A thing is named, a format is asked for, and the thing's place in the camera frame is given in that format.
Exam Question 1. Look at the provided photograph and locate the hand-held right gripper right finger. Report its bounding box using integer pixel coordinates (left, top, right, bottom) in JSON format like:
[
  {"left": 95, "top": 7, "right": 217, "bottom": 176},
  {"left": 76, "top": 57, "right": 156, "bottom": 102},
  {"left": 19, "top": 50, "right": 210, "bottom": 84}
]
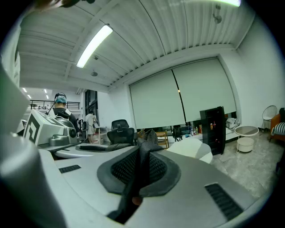
[{"left": 126, "top": 149, "right": 263, "bottom": 228}]

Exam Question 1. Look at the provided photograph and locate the black glass-door fridge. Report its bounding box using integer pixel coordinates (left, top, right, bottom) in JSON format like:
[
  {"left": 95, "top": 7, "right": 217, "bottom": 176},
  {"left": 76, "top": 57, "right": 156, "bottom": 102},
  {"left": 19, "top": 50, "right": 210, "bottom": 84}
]
[{"left": 199, "top": 106, "right": 226, "bottom": 156}]

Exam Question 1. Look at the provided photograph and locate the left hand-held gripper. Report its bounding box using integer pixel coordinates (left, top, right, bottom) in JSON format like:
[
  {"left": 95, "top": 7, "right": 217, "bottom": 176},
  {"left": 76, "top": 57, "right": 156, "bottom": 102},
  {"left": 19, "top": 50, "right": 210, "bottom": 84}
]
[{"left": 23, "top": 110, "right": 134, "bottom": 159}]

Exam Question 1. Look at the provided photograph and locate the white wire chair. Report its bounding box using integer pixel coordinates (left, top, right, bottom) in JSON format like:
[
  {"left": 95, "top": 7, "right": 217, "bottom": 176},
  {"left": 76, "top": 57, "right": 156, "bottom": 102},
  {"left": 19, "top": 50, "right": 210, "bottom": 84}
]
[{"left": 261, "top": 105, "right": 278, "bottom": 131}]

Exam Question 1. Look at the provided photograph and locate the black handbag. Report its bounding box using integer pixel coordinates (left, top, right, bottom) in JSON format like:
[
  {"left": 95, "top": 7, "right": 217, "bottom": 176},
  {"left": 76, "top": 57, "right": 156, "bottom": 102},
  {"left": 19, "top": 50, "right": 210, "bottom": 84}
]
[{"left": 172, "top": 125, "right": 183, "bottom": 142}]

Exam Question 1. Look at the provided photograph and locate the black metal railing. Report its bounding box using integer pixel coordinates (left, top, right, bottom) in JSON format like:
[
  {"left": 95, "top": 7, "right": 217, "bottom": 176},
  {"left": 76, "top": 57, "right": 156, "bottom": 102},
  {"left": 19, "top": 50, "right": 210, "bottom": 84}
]
[{"left": 30, "top": 100, "right": 81, "bottom": 110}]

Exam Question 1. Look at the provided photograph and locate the orange armchair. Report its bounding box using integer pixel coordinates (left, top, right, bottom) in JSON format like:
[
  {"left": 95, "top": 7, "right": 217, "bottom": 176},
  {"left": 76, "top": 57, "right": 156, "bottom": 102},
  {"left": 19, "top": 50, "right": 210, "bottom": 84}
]
[{"left": 269, "top": 108, "right": 285, "bottom": 143}]

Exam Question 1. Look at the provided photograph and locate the striped pillow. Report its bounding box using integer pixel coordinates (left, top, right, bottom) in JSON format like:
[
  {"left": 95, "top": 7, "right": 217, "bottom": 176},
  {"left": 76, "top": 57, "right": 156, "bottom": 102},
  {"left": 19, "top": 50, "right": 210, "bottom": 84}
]
[{"left": 272, "top": 122, "right": 285, "bottom": 136}]

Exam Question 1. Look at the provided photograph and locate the white roller blind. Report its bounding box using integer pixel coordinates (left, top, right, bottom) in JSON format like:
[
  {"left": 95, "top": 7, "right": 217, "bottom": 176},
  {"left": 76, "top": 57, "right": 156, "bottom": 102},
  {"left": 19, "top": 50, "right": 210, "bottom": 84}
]
[
  {"left": 171, "top": 57, "right": 237, "bottom": 122},
  {"left": 129, "top": 69, "right": 186, "bottom": 130}
]

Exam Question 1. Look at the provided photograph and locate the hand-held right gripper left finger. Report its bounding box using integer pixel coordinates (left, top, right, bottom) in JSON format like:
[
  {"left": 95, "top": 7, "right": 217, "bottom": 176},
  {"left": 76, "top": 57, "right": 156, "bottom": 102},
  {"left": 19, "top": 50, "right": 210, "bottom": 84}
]
[{"left": 39, "top": 146, "right": 143, "bottom": 228}]

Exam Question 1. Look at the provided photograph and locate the long ceiling light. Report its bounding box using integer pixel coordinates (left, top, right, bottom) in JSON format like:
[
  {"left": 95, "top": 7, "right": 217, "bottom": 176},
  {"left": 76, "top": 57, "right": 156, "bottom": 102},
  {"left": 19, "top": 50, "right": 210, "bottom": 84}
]
[
  {"left": 76, "top": 24, "right": 114, "bottom": 69},
  {"left": 211, "top": 0, "right": 241, "bottom": 7}
]

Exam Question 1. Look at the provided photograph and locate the round white side table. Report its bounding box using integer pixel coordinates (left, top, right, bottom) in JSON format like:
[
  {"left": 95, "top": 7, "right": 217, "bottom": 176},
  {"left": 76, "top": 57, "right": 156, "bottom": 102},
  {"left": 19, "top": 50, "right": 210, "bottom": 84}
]
[{"left": 235, "top": 126, "right": 260, "bottom": 154}]

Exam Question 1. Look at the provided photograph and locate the ceiling spotlight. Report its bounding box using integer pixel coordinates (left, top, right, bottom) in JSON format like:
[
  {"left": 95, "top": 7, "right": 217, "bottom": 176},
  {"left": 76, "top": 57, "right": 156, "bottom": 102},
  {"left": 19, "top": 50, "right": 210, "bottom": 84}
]
[{"left": 212, "top": 4, "right": 223, "bottom": 24}]

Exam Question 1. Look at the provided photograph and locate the white crumpled bag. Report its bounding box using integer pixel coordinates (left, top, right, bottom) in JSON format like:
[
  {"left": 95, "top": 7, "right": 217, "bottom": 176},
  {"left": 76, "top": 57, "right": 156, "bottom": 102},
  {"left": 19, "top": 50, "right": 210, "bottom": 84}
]
[{"left": 225, "top": 117, "right": 240, "bottom": 130}]

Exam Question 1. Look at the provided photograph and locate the wooden shelf trolley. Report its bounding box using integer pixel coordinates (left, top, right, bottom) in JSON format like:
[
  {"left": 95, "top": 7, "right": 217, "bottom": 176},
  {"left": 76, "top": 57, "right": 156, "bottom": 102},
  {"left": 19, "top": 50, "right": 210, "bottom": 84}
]
[{"left": 137, "top": 129, "right": 170, "bottom": 149}]

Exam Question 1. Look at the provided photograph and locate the black office chair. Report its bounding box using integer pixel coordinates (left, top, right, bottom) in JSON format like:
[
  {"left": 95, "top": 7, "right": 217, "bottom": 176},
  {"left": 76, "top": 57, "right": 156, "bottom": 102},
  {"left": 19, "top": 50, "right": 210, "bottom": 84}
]
[{"left": 106, "top": 119, "right": 137, "bottom": 147}]

